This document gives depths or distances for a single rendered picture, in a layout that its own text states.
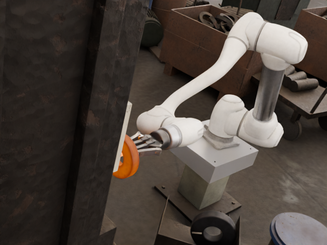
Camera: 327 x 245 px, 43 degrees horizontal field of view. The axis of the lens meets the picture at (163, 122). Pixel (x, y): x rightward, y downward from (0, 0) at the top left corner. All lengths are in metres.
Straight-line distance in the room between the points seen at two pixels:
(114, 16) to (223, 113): 1.64
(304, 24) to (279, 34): 3.27
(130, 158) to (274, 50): 0.80
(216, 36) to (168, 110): 2.13
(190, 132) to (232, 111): 0.71
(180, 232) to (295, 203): 1.57
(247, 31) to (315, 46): 3.25
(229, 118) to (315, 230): 0.70
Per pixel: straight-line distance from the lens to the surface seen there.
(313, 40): 5.05
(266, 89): 2.01
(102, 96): 0.74
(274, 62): 1.86
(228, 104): 2.26
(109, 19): 0.68
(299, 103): 3.62
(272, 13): 6.54
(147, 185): 2.65
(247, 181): 2.99
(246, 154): 2.36
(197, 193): 2.52
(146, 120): 1.70
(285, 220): 2.08
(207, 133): 2.38
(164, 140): 1.50
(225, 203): 2.68
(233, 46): 1.80
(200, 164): 2.23
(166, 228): 1.52
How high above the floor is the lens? 1.65
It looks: 30 degrees down
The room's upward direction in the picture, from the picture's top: 15 degrees clockwise
